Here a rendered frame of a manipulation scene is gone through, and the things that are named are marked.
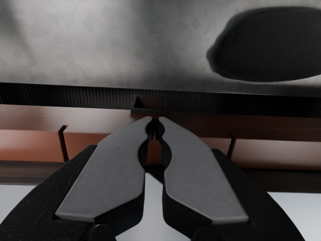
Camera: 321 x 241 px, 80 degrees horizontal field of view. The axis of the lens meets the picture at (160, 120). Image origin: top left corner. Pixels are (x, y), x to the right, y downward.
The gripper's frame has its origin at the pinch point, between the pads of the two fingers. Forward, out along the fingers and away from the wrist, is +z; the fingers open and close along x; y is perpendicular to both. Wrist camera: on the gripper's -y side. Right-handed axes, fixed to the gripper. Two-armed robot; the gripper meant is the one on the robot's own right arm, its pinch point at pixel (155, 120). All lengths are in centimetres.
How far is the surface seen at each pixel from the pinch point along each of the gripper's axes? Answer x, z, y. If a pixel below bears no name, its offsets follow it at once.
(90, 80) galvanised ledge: -10.8, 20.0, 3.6
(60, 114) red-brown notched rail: -11.2, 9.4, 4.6
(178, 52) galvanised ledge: 3.5, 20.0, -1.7
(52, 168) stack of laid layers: -10.9, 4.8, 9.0
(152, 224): 0.3, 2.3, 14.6
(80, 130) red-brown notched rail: -7.6, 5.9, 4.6
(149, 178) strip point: -0.2, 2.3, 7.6
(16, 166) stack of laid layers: -14.9, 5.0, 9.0
